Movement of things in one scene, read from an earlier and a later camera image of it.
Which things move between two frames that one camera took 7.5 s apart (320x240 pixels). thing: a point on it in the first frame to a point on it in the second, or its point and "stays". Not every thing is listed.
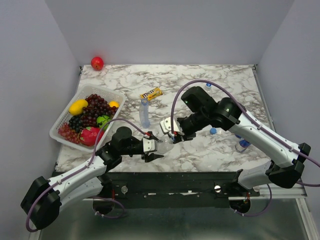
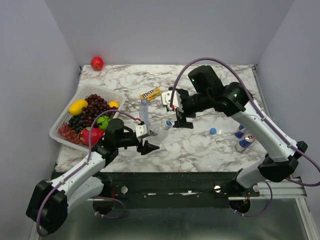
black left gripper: (150, 157) to (147, 147)
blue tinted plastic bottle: (144, 112) stays
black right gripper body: (190, 126) to (189, 104)
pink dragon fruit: (88, 136) stays
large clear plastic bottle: (165, 146) to (162, 131)
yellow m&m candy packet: (152, 94) stays
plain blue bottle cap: (213, 130) stays
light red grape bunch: (68, 133) stays
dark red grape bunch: (97, 106) stays
